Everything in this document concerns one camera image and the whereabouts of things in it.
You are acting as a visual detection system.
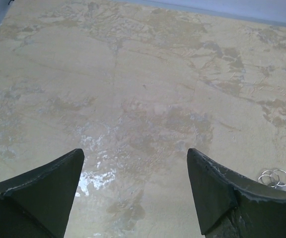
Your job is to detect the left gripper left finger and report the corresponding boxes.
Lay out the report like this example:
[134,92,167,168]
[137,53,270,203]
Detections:
[0,149,84,238]

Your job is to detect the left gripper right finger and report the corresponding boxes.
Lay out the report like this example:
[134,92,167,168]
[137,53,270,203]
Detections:
[187,148,286,238]

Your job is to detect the small silver split rings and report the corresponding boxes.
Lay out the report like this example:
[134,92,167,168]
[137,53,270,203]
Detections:
[258,168,286,188]

